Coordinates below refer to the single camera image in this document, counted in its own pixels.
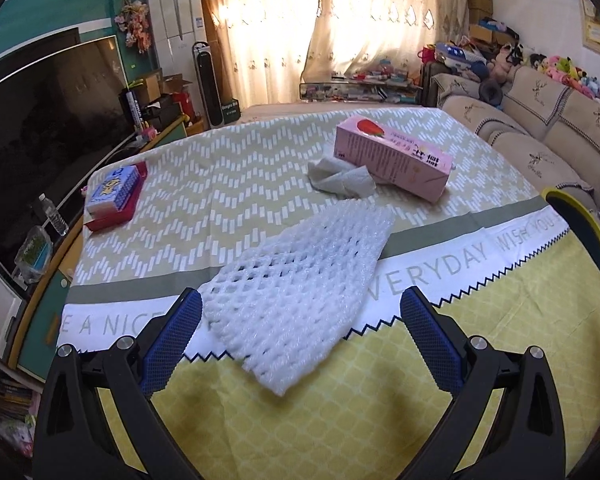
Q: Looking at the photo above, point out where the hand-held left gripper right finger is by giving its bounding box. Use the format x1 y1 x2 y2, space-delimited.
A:
399 286 566 480

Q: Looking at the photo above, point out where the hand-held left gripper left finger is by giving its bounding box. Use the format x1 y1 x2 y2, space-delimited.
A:
32 287 206 480

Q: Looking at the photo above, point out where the white foam net sleeve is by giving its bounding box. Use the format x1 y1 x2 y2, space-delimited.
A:
200 200 397 397

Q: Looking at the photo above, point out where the yellow-rimmed dark trash bin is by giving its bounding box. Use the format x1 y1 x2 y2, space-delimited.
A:
540 186 600 278

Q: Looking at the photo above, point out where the clear plastic container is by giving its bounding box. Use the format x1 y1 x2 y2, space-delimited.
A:
14 225 55 283

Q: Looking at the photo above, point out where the blue box on red tray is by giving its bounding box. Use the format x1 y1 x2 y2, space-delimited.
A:
84 161 148 232

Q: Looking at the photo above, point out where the row of books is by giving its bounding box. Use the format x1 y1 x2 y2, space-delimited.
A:
0 380 38 421

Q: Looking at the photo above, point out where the clear water bottle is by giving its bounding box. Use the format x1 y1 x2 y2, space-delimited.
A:
37 193 70 237

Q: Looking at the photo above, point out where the crumpled grey tissue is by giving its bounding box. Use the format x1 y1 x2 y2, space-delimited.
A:
307 156 378 197

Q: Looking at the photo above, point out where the pink carton box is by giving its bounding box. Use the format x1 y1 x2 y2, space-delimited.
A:
334 115 454 204

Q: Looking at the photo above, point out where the beige covered sofa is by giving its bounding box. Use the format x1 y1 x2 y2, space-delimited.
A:
430 65 600 221

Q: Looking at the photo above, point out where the black and white bottle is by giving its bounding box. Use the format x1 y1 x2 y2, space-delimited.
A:
124 87 143 133

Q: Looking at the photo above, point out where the dark green box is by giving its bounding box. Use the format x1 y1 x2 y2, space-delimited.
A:
220 97 241 126

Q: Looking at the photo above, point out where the black television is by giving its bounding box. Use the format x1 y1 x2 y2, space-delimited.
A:
0 27 136 281

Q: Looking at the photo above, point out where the floral beige floor mat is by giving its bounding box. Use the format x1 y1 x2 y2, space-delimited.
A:
227 101 443 128

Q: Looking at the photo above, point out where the open cardboard box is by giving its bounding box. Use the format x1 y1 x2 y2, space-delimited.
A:
130 72 196 111

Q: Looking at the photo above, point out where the dark grey neck pillow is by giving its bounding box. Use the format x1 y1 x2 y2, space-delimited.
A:
480 80 503 107

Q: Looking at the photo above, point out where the black tower fan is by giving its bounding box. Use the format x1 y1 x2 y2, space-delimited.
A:
192 40 226 128

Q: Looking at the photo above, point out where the low glass table with clutter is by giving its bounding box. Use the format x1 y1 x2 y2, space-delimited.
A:
299 67 423 106

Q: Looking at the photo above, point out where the pile of toys and clothes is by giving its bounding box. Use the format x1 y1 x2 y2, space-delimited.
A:
417 35 521 83

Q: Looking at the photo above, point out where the row of plush toys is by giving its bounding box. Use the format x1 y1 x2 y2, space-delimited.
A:
530 52 600 106

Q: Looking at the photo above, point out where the white air conditioner unit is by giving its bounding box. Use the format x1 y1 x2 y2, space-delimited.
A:
145 0 208 83

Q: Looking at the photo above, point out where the artificial flower bunch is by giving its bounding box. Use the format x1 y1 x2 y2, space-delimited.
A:
115 0 151 56

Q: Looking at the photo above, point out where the beige sheer curtain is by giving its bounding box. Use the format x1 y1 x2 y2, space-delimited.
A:
195 0 473 108

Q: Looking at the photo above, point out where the stack of cardboard boxes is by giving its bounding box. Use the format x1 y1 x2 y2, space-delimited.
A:
467 0 496 43

